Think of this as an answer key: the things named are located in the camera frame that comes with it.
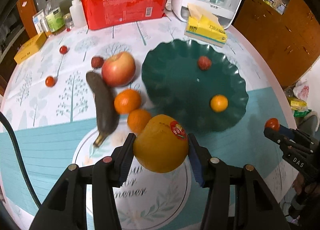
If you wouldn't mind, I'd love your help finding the dark red lychee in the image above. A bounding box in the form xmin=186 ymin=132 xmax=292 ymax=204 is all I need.
xmin=91 ymin=56 xmax=104 ymax=69

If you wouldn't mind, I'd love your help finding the orange tangerine lower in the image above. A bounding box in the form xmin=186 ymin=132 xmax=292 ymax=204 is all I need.
xmin=127 ymin=109 xmax=152 ymax=134

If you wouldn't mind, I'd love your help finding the black cable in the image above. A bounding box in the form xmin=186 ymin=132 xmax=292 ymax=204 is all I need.
xmin=0 ymin=111 xmax=42 ymax=209

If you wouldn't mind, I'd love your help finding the green label vinegar bottle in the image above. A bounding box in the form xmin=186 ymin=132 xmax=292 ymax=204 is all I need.
xmin=44 ymin=0 xmax=65 ymax=35

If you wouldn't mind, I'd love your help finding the cherry tomato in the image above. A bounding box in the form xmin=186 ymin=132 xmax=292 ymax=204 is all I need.
xmin=60 ymin=46 xmax=68 ymax=54
xmin=45 ymin=76 xmax=56 ymax=87

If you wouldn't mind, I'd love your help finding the small glass jar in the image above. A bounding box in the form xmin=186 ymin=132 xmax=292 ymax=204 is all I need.
xmin=63 ymin=13 xmax=74 ymax=29

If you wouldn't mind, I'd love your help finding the small silver can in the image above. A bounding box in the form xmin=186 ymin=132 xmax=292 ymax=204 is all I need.
xmin=40 ymin=17 xmax=53 ymax=38

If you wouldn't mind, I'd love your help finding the brown wrinkled passion fruit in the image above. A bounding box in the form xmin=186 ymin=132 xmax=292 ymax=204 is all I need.
xmin=197 ymin=56 xmax=212 ymax=71

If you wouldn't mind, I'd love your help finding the overripe dark banana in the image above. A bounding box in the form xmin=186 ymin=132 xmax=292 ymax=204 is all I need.
xmin=86 ymin=71 xmax=119 ymax=150

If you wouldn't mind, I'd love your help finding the yellow flat box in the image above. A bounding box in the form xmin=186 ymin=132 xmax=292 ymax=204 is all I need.
xmin=14 ymin=32 xmax=47 ymax=65

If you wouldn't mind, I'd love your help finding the cherry tomato far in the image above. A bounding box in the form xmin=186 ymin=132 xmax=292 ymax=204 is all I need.
xmin=60 ymin=46 xmax=68 ymax=54

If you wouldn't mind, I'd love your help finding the large yellow grapefruit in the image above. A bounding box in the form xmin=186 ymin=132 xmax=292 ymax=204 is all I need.
xmin=133 ymin=114 xmax=189 ymax=173

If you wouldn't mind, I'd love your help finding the orange tangerine upper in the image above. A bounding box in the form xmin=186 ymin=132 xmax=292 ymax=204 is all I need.
xmin=114 ymin=89 xmax=142 ymax=114

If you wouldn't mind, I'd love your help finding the yellow tissue pack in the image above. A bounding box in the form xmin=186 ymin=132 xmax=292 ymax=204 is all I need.
xmin=184 ymin=3 xmax=228 ymax=47

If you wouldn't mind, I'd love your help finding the small orange mandarin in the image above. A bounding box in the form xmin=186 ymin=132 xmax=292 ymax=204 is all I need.
xmin=210 ymin=94 xmax=228 ymax=112

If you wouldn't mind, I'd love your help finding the white squeeze bottle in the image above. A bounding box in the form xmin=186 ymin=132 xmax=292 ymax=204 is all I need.
xmin=69 ymin=0 xmax=87 ymax=28

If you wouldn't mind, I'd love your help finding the red apple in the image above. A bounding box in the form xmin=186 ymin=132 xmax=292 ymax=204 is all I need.
xmin=101 ymin=51 xmax=136 ymax=87

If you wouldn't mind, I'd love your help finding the dark green scalloped plate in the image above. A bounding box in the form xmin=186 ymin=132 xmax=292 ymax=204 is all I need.
xmin=142 ymin=39 xmax=248 ymax=134

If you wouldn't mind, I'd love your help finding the cherry tomato near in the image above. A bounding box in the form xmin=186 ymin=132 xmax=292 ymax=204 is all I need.
xmin=45 ymin=76 xmax=56 ymax=87

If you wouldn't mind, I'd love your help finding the red tomato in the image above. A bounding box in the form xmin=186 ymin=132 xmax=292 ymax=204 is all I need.
xmin=264 ymin=118 xmax=280 ymax=131

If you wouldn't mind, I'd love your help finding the patterned tablecloth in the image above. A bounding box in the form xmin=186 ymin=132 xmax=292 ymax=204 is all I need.
xmin=1 ymin=13 xmax=297 ymax=229

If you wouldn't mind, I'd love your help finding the orange tangerine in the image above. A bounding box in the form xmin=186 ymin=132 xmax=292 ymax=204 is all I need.
xmin=114 ymin=89 xmax=142 ymax=114
xmin=127 ymin=109 xmax=152 ymax=134

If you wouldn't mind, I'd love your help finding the white blue carton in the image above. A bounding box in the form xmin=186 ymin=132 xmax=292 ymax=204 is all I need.
xmin=33 ymin=9 xmax=45 ymax=34

